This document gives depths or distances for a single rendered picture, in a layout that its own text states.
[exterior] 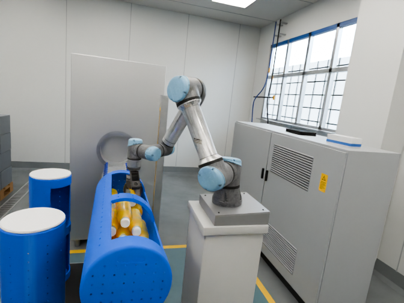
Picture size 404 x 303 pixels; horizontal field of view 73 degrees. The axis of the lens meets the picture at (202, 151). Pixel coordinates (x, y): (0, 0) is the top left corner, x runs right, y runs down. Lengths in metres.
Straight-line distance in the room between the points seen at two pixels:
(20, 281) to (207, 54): 5.45
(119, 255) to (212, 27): 5.81
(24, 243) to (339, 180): 1.99
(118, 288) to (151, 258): 0.13
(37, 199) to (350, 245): 2.40
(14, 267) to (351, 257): 2.29
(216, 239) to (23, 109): 5.41
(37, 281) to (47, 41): 5.09
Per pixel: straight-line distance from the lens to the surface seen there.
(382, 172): 2.52
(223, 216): 1.26
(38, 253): 1.55
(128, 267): 0.95
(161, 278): 0.99
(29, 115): 6.25
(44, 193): 2.28
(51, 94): 6.13
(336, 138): 2.54
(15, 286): 1.65
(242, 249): 1.38
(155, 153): 1.40
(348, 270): 2.70
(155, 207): 2.43
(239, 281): 1.47
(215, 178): 1.16
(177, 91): 1.23
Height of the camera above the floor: 1.69
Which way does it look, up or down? 11 degrees down
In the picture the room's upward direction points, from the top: 6 degrees clockwise
